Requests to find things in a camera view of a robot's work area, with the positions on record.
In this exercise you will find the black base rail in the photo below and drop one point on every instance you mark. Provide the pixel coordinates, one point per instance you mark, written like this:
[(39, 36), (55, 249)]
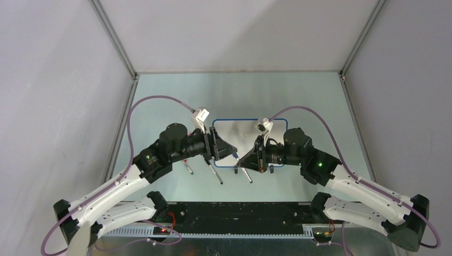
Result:
[(241, 218)]

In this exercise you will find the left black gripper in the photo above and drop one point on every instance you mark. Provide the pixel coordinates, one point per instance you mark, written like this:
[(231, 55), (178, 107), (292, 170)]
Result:
[(223, 148)]

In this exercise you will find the black whiteboard marker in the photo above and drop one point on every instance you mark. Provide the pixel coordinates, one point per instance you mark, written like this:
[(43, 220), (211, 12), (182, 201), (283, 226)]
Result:
[(207, 161)]

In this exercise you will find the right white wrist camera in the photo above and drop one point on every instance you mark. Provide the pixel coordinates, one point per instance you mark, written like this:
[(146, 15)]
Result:
[(264, 125)]

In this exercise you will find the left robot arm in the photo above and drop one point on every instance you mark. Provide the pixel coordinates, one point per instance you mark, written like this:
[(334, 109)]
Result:
[(100, 208)]

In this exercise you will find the blue whiteboard marker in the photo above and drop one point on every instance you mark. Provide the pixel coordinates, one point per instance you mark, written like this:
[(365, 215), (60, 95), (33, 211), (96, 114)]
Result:
[(245, 173)]

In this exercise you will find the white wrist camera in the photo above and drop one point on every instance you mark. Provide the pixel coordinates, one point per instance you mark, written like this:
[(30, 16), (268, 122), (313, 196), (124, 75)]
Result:
[(264, 125), (198, 117)]

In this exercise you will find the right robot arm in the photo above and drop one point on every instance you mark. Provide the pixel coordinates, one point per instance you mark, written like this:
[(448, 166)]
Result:
[(400, 218)]

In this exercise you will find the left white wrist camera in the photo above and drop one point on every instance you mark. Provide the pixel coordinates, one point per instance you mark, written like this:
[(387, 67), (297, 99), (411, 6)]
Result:
[(198, 117)]

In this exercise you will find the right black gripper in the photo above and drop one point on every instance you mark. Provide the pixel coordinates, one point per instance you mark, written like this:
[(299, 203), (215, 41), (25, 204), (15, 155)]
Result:
[(256, 159)]

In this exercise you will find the green whiteboard marker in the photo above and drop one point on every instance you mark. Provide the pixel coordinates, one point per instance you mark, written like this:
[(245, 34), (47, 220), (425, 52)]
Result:
[(187, 166)]

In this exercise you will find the blue framed whiteboard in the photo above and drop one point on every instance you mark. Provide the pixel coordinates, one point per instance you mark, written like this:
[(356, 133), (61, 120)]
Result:
[(242, 133)]

